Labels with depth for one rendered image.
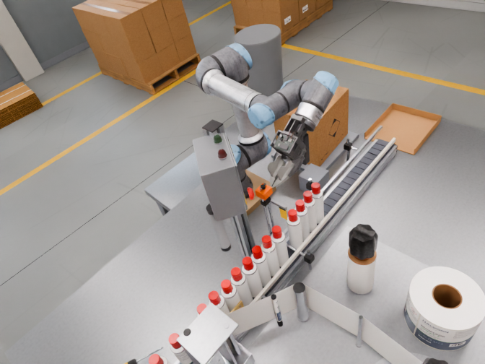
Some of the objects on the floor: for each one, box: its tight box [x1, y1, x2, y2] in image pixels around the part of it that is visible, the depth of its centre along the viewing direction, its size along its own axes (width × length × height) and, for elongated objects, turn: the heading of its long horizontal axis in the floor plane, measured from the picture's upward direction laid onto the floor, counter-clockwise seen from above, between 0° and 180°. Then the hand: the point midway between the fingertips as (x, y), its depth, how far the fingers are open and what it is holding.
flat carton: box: [0, 82, 43, 129], centre depth 468 cm, size 64×52×20 cm
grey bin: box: [234, 24, 283, 97], centre depth 382 cm, size 46×46×62 cm
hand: (275, 183), depth 110 cm, fingers closed
